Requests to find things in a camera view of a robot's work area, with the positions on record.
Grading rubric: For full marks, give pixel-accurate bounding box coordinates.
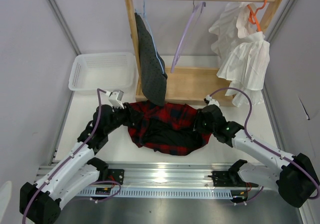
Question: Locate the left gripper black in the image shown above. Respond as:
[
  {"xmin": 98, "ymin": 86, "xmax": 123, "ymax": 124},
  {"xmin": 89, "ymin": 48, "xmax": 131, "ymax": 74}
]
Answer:
[{"xmin": 104, "ymin": 102, "xmax": 144, "ymax": 135}]

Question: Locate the red plaid skirt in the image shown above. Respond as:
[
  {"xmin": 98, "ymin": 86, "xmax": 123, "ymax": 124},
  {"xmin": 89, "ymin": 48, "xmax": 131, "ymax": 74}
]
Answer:
[{"xmin": 128, "ymin": 101, "xmax": 211, "ymax": 156}]

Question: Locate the purple hanger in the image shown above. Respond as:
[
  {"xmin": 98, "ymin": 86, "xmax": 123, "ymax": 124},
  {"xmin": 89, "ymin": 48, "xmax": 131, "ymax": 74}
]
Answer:
[{"xmin": 170, "ymin": 0, "xmax": 206, "ymax": 73}]

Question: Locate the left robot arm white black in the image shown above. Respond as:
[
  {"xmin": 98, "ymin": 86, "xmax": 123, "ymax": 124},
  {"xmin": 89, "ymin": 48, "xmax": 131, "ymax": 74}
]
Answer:
[{"xmin": 19, "ymin": 103, "xmax": 143, "ymax": 224}]

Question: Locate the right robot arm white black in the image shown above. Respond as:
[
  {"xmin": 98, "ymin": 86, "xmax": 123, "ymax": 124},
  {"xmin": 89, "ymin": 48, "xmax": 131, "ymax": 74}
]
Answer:
[{"xmin": 194, "ymin": 104, "xmax": 320, "ymax": 208}]

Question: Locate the orange hanger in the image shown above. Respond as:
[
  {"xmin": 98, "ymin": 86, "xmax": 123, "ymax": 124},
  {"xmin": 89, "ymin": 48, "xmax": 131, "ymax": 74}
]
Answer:
[{"xmin": 247, "ymin": 0, "xmax": 267, "ymax": 32}]

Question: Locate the light blue hanger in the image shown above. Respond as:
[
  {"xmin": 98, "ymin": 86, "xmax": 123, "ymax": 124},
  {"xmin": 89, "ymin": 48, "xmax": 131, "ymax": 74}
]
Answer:
[{"xmin": 134, "ymin": 0, "xmax": 168, "ymax": 80}]

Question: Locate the wooden clothes rack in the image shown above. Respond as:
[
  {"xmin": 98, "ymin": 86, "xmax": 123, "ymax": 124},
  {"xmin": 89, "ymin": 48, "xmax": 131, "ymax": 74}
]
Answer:
[{"xmin": 125, "ymin": 0, "xmax": 282, "ymax": 105}]

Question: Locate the white plastic basket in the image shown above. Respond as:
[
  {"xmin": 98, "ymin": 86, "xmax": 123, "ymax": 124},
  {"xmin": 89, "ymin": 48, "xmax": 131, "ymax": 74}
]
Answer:
[{"xmin": 68, "ymin": 52, "xmax": 137, "ymax": 94}]

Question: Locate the grey dotted garment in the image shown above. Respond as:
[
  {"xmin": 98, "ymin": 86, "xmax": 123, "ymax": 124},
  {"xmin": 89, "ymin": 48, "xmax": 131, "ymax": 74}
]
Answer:
[{"xmin": 134, "ymin": 13, "xmax": 168, "ymax": 106}]

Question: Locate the white pleated garment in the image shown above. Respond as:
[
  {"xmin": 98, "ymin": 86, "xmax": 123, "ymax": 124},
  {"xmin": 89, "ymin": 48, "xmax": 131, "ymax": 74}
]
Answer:
[{"xmin": 208, "ymin": 2, "xmax": 270, "ymax": 107}]

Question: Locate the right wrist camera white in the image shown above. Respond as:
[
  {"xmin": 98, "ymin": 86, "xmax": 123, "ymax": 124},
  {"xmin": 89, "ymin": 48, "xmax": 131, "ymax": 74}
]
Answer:
[{"xmin": 204, "ymin": 95, "xmax": 220, "ymax": 107}]

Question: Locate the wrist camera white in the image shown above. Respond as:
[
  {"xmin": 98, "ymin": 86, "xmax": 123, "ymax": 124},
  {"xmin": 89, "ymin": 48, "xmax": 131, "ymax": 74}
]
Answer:
[
  {"xmin": 106, "ymin": 90, "xmax": 124, "ymax": 109},
  {"xmin": 204, "ymin": 95, "xmax": 220, "ymax": 107}
]

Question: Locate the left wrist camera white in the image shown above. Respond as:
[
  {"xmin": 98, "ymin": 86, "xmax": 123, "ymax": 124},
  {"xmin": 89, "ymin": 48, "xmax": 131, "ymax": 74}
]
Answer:
[{"xmin": 106, "ymin": 90, "xmax": 124, "ymax": 109}]

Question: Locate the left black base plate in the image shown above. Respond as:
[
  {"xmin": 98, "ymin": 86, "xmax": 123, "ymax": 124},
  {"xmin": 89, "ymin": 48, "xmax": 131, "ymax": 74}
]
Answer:
[{"xmin": 106, "ymin": 169, "xmax": 125, "ymax": 185}]

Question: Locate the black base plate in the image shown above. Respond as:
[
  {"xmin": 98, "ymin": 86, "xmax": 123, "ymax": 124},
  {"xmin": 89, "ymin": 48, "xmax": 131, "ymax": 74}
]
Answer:
[
  {"xmin": 207, "ymin": 171, "xmax": 247, "ymax": 187},
  {"xmin": 106, "ymin": 169, "xmax": 125, "ymax": 185}
]

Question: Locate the aluminium mounting rail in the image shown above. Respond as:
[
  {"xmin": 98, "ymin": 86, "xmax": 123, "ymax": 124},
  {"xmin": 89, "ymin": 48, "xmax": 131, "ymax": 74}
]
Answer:
[{"xmin": 36, "ymin": 161, "xmax": 278, "ymax": 187}]

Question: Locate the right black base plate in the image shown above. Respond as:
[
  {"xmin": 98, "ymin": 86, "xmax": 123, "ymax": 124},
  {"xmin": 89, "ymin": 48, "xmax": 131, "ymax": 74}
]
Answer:
[{"xmin": 207, "ymin": 171, "xmax": 247, "ymax": 187}]

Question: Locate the white slotted cable duct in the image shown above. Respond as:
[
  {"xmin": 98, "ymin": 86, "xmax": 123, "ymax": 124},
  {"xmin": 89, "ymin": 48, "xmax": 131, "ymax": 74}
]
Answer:
[{"xmin": 74, "ymin": 187, "xmax": 262, "ymax": 200}]

